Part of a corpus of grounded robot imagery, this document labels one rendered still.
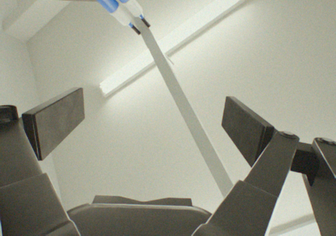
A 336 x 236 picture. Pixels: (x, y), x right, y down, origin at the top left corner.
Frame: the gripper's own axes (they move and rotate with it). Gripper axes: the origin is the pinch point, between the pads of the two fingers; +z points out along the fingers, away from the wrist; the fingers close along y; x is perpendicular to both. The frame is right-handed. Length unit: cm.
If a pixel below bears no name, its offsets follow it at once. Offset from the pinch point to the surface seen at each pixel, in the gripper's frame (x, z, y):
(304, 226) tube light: -75, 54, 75
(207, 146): -35, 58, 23
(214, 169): -43, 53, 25
